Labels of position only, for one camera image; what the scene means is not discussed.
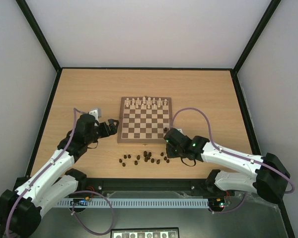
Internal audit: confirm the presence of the wooden chess board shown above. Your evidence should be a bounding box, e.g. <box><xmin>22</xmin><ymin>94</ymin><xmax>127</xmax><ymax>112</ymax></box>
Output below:
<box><xmin>117</xmin><ymin>104</ymin><xmax>173</xmax><ymax>144</ymax></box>

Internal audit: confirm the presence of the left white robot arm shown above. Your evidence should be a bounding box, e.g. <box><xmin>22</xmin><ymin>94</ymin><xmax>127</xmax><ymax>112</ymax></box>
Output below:
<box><xmin>0</xmin><ymin>114</ymin><xmax>119</xmax><ymax>238</ymax></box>

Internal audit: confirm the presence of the white chess pieces row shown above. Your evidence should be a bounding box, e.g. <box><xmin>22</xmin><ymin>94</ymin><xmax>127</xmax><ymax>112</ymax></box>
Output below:
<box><xmin>121</xmin><ymin>96</ymin><xmax>172</xmax><ymax>110</ymax></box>

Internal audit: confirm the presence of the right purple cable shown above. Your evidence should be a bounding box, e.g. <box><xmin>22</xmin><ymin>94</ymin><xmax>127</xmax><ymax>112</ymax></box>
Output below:
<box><xmin>171</xmin><ymin>108</ymin><xmax>296</xmax><ymax>214</ymax></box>

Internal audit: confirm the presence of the black aluminium frame rail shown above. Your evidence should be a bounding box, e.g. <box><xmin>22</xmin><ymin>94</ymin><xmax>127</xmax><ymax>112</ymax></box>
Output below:
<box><xmin>14</xmin><ymin>177</ymin><xmax>279</xmax><ymax>198</ymax></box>

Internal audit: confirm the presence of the purple cable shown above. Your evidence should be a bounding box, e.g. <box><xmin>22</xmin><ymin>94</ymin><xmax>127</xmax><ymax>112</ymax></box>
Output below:
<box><xmin>3</xmin><ymin>108</ymin><xmax>115</xmax><ymax>236</ymax></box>
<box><xmin>171</xmin><ymin>108</ymin><xmax>296</xmax><ymax>214</ymax></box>

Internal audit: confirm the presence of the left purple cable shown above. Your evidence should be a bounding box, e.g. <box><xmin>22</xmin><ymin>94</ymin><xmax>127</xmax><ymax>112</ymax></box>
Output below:
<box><xmin>3</xmin><ymin>108</ymin><xmax>115</xmax><ymax>236</ymax></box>

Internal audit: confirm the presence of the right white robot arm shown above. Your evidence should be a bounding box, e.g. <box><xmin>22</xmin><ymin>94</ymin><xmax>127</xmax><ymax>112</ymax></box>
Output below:
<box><xmin>164</xmin><ymin>128</ymin><xmax>290</xmax><ymax>204</ymax></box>

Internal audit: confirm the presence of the white slotted cable duct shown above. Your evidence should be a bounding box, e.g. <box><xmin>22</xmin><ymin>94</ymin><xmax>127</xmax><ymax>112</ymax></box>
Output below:
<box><xmin>54</xmin><ymin>198</ymin><xmax>209</xmax><ymax>209</ymax></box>

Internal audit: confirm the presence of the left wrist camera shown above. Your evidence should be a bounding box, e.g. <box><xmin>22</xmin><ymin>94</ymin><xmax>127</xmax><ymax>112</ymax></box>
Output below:
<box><xmin>88</xmin><ymin>108</ymin><xmax>102</xmax><ymax>119</ymax></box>

